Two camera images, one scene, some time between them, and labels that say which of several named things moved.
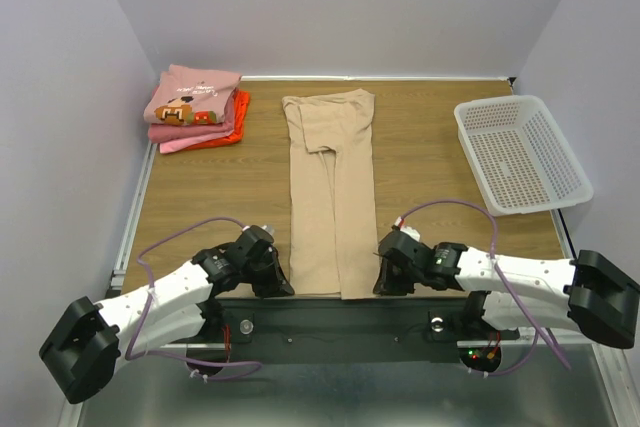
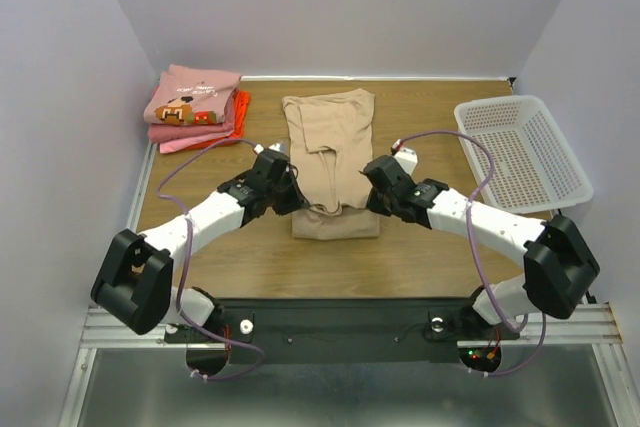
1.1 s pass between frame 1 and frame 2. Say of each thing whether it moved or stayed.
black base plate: stayed
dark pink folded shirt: stayed
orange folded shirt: stayed
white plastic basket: stayed
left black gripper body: moved
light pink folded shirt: stayed
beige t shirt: moved
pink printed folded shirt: stayed
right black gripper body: moved
